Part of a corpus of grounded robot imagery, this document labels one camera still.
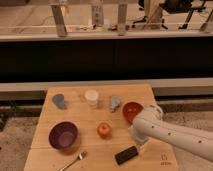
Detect black eraser block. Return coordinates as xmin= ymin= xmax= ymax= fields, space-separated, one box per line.
xmin=115 ymin=146 xmax=138 ymax=165

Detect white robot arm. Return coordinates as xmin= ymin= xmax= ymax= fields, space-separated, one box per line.
xmin=129 ymin=104 xmax=213 ymax=162

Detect red bowl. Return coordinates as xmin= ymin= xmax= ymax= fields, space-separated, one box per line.
xmin=122 ymin=102 xmax=143 ymax=124

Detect red apple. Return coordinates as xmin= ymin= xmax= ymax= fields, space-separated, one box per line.
xmin=97 ymin=122 xmax=112 ymax=139

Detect grey blue crumpled object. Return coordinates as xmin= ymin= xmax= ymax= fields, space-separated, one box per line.
xmin=109 ymin=96 xmax=121 ymax=112

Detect silver fork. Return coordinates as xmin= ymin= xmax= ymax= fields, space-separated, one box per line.
xmin=58 ymin=151 xmax=87 ymax=171

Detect white cup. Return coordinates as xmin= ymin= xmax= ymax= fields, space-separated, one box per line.
xmin=84 ymin=89 xmax=99 ymax=107

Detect purple bowl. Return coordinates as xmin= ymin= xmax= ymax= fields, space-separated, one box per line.
xmin=48 ymin=121 xmax=78 ymax=150

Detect blue cup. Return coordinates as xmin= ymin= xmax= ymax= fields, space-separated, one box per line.
xmin=52 ymin=94 xmax=65 ymax=109

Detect black office chair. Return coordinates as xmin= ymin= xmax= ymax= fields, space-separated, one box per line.
xmin=133 ymin=0 xmax=213 ymax=31

